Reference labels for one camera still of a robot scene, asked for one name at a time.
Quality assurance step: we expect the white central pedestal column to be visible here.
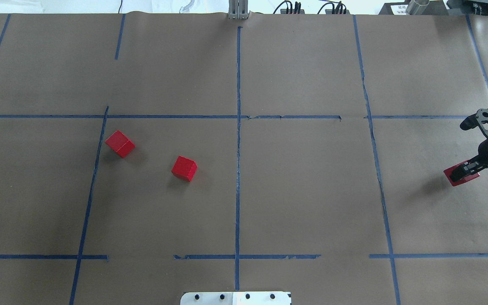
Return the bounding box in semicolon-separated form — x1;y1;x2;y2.
180;291;292;305

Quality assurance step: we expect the red block picked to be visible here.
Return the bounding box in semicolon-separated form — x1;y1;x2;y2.
443;160;480;187

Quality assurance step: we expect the red block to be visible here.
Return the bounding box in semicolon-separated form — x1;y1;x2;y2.
171;156;198;182
104;130;136;158

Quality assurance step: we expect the aluminium frame post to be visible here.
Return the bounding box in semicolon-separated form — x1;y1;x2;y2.
228;0;250;20

